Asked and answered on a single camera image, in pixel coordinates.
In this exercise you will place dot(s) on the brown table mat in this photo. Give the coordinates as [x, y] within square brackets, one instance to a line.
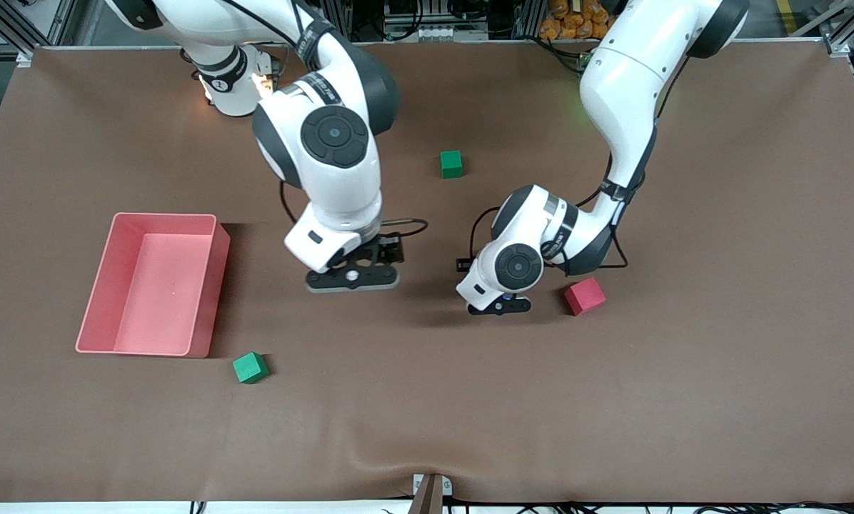
[427, 400]

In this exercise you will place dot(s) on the metal bracket with post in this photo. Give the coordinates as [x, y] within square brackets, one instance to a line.
[429, 492]

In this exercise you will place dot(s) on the pink foam cube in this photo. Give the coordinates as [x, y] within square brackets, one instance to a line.
[585, 296]

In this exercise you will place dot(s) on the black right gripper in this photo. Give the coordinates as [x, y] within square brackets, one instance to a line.
[386, 249]

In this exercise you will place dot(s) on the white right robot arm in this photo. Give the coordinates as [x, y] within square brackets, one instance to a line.
[334, 178]

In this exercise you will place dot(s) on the aluminium frame post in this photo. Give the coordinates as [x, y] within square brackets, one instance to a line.
[341, 11]
[528, 18]

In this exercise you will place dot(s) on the pink plastic bin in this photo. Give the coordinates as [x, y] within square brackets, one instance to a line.
[163, 307]

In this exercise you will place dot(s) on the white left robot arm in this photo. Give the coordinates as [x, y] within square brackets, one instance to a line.
[623, 86]

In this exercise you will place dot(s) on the pile of orange bags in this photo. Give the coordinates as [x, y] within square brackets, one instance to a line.
[566, 21]

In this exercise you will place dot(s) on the green foam cube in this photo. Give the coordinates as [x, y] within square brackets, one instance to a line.
[250, 368]
[451, 164]

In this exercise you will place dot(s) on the silver corner bracket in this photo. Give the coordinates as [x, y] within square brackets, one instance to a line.
[838, 46]
[25, 58]

